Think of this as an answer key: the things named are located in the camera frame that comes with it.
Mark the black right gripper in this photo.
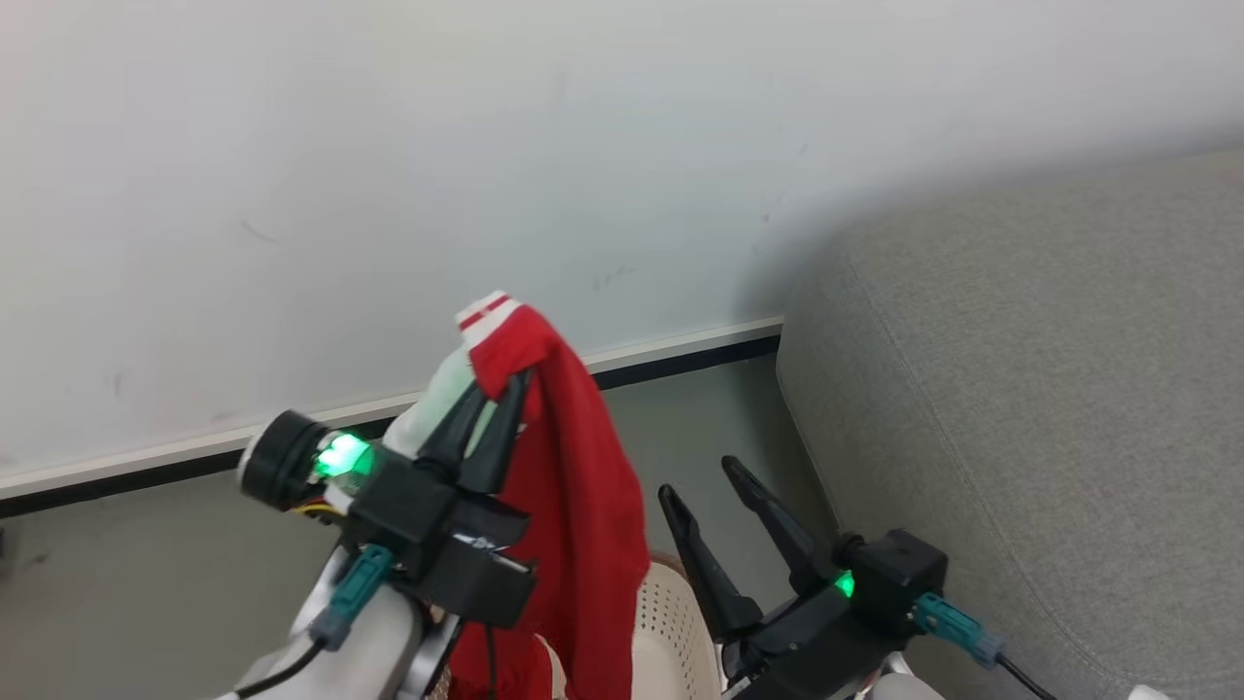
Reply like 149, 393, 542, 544
658, 456, 911, 700

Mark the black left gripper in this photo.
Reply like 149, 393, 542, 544
311, 369, 535, 586

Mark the red Bulls basketball jersey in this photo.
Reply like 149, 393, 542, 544
384, 290, 652, 700

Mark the cream perforated laundry basket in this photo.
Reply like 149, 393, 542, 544
544, 557, 726, 700

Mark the white and black baseboard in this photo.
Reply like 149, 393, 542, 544
0, 316, 784, 518

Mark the grey fabric sofa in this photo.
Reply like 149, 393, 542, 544
776, 146, 1244, 700

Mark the black cable with teal plug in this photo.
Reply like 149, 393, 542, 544
231, 542, 396, 700
914, 593, 1062, 700

